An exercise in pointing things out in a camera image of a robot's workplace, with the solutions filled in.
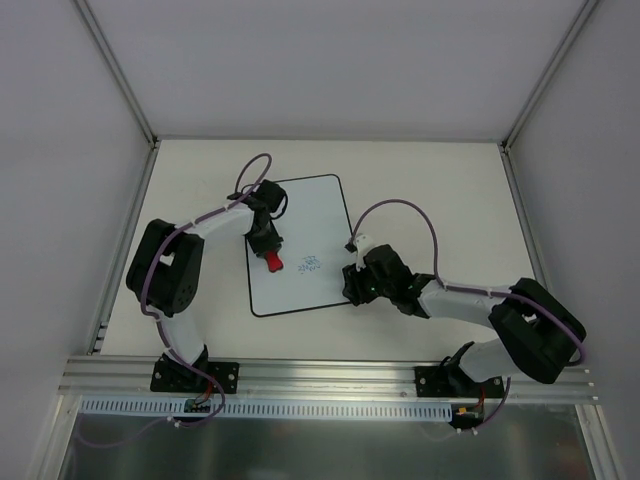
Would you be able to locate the white slotted cable duct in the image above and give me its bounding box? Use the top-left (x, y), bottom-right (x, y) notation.
top-left (79, 396), bottom-right (453, 423)

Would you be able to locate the aluminium frame post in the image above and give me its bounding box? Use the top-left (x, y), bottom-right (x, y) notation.
top-left (71, 0), bottom-right (158, 148)
top-left (500, 0), bottom-right (601, 151)

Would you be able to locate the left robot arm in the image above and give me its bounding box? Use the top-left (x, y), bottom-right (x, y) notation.
top-left (126, 180), bottom-right (288, 394)

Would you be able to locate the right aluminium frame post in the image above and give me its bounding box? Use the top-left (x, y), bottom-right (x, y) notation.
top-left (500, 0), bottom-right (601, 151)

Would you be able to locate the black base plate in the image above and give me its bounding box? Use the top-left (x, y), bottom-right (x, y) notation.
top-left (149, 355), bottom-right (240, 394)
top-left (413, 366), bottom-right (505, 399)

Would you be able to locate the aluminium mounting rail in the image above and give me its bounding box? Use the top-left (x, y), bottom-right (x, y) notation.
top-left (58, 355), bottom-right (600, 405)

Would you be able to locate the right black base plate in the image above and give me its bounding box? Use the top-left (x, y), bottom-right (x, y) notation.
top-left (413, 366), bottom-right (505, 399)

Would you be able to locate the red whiteboard eraser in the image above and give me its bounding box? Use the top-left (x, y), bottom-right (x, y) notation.
top-left (265, 251), bottom-right (284, 273)

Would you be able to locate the white whiteboard black frame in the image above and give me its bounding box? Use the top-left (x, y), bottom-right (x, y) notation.
top-left (247, 174), bottom-right (354, 318)

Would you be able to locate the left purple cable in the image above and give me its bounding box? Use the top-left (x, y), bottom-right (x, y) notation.
top-left (79, 153), bottom-right (274, 448)

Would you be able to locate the left aluminium frame post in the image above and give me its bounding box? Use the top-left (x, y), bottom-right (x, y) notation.
top-left (71, 0), bottom-right (158, 148)

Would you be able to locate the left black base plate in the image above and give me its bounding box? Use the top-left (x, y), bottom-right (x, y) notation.
top-left (149, 355), bottom-right (240, 394)

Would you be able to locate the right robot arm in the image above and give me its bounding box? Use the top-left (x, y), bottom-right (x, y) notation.
top-left (342, 235), bottom-right (587, 397)

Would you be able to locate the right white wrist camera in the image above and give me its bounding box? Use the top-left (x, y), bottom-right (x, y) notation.
top-left (344, 234), bottom-right (376, 256)

